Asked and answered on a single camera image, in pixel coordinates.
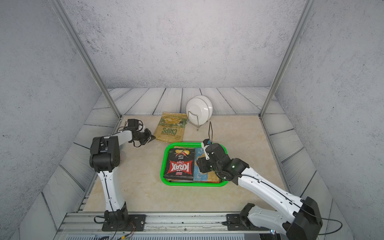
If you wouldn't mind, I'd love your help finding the tan green chips bag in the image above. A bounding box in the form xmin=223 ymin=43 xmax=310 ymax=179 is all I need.
xmin=155 ymin=112 xmax=188 ymax=143

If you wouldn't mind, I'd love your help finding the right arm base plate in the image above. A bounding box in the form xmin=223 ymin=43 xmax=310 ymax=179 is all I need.
xmin=222 ymin=214 xmax=269 ymax=231

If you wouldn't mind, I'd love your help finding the green plastic basket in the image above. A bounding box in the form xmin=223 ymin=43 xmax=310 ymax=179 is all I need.
xmin=161 ymin=142 xmax=228 ymax=187

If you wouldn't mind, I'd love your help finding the wire plate rack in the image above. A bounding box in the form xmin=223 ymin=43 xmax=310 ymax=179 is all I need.
xmin=187 ymin=111 xmax=209 ymax=130

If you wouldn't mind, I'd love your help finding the white plate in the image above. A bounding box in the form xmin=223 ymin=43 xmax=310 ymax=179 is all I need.
xmin=186 ymin=95 xmax=213 ymax=119

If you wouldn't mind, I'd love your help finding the right aluminium frame post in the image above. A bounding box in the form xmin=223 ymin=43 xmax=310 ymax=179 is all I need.
xmin=259 ymin=0 xmax=315 ymax=119

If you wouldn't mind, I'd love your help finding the tan blue chips bag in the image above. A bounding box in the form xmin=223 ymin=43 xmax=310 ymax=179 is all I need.
xmin=170 ymin=148 xmax=221 ymax=184

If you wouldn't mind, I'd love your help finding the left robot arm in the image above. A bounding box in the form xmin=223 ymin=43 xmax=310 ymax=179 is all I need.
xmin=90 ymin=119 xmax=155 ymax=232

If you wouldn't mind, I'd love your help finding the left aluminium frame post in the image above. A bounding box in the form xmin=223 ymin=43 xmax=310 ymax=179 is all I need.
xmin=49 ymin=0 xmax=122 ymax=119

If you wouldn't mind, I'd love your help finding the aluminium front rail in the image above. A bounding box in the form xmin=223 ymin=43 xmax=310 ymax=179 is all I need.
xmin=57 ymin=212 xmax=272 ymax=236

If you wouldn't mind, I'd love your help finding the aluminium frame post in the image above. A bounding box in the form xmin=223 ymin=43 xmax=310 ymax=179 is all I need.
xmin=49 ymin=0 xmax=122 ymax=119
xmin=259 ymin=0 xmax=315 ymax=119

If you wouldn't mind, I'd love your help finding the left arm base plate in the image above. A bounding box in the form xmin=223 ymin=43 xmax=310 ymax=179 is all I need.
xmin=102 ymin=214 xmax=147 ymax=232

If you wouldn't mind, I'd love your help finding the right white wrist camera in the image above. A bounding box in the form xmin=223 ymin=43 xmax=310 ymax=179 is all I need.
xmin=201 ymin=139 xmax=211 ymax=161

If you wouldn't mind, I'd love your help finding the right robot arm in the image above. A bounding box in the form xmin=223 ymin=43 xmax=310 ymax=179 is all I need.
xmin=197 ymin=139 xmax=323 ymax=240

